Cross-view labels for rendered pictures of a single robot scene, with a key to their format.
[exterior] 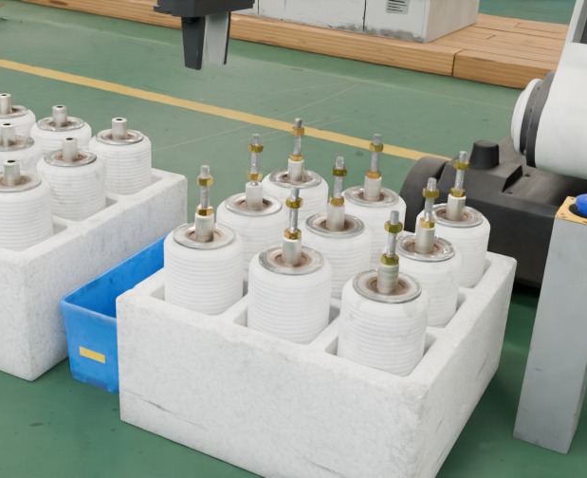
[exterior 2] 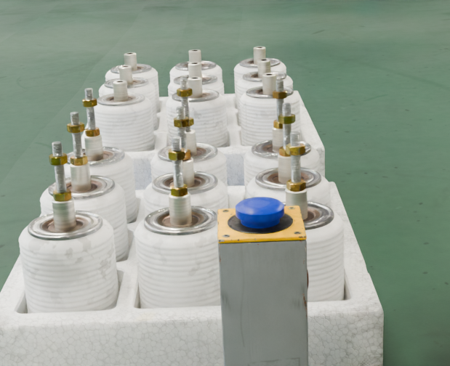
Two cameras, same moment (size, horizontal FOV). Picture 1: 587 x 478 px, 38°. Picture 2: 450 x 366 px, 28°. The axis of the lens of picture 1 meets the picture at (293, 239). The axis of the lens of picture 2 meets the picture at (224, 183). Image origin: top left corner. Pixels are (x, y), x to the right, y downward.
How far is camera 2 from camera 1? 113 cm
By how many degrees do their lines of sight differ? 59
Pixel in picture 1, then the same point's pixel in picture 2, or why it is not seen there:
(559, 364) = not seen: outside the picture
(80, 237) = (146, 160)
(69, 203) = (172, 133)
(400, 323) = (27, 257)
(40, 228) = (118, 141)
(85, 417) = not seen: hidden behind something
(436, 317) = (152, 298)
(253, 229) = (155, 171)
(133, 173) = (257, 126)
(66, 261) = not seen: hidden behind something
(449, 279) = (157, 256)
